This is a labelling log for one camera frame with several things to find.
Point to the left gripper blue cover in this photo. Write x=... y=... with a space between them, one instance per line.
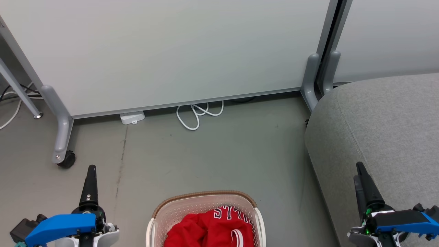
x=61 y=226

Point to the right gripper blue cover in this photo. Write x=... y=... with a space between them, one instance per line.
x=399 y=223

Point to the red basketball jersey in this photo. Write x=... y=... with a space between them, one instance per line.
x=209 y=228

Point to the grey fabric sofa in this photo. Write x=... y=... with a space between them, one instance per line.
x=387 y=130

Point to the black caster wheel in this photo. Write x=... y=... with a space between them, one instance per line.
x=68 y=160

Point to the grey partition leg with caster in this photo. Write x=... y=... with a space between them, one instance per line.
x=61 y=123

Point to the white power adapter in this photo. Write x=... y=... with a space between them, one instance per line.
x=132 y=117

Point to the white laundry basket brown rim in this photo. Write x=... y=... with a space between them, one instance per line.
x=192 y=209

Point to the grey metal table leg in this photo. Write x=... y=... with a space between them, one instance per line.
x=17 y=87

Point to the small white partition panel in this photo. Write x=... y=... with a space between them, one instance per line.
x=387 y=37

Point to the large white partition panel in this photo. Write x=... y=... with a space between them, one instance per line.
x=171 y=48

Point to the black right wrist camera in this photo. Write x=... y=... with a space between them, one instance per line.
x=428 y=210

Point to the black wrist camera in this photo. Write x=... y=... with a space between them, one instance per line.
x=21 y=229
x=428 y=210

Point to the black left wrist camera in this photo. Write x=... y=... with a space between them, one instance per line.
x=21 y=229

